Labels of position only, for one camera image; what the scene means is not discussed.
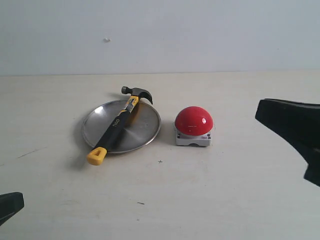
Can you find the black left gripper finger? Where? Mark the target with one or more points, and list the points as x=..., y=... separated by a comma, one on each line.
x=10, y=204

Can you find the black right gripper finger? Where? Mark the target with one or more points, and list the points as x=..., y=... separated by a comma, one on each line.
x=297, y=123

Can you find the yellow black claw hammer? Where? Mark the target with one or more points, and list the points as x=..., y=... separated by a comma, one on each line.
x=100, y=150

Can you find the red dome push button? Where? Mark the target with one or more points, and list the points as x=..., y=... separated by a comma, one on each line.
x=193, y=126

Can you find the round silver metal plate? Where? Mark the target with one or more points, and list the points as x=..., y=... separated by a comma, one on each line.
x=140, y=129

